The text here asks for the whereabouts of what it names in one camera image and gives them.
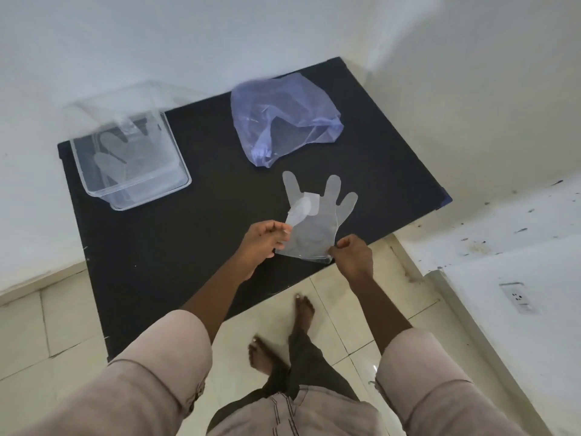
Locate person's left hand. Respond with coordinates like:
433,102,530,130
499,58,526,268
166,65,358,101
235,220,294,283

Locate person's right hand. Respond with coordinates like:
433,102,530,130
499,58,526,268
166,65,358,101
327,234,375,294

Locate transparent plastic glove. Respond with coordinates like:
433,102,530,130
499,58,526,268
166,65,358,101
93,117,178,187
274,170,359,265

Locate clear plastic container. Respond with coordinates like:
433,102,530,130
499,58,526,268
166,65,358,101
68,81,192,212

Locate blue plastic bag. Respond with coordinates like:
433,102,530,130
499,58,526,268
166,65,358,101
230,72,345,168

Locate person's right forearm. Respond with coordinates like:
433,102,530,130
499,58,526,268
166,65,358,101
349,276,414,357

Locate person's left forearm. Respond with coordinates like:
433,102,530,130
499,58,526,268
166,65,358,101
180,263,255,346

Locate person's right foot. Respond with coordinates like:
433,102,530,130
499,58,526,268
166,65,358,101
294,294,317,334

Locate person's foot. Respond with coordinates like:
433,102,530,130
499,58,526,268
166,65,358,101
247,335,282,377
294,294,317,334

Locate person's dark trousers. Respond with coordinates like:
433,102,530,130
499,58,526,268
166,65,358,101
206,329,359,432

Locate person's left foot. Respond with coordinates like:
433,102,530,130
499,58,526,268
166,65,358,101
247,335,282,377

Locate white wall socket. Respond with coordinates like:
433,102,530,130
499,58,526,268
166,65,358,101
499,281,540,315

